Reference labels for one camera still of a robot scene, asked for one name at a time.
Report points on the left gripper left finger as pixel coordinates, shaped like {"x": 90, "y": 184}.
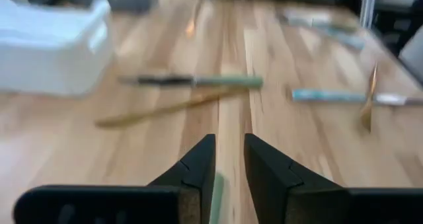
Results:
{"x": 185, "y": 191}

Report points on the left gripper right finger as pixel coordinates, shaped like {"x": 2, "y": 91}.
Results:
{"x": 281, "y": 197}

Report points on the wooden stick utensil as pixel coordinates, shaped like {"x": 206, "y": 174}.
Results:
{"x": 158, "y": 111}

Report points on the wooden chopstick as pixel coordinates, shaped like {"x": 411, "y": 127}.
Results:
{"x": 367, "y": 115}

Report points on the gold cutlery piece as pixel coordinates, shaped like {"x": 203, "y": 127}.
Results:
{"x": 190, "y": 27}

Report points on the white plastic bin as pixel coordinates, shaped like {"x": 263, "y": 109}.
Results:
{"x": 49, "y": 52}

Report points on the grey slanted panel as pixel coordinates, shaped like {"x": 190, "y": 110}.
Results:
{"x": 414, "y": 55}

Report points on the silver vertical post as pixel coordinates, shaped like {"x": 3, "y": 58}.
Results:
{"x": 368, "y": 6}

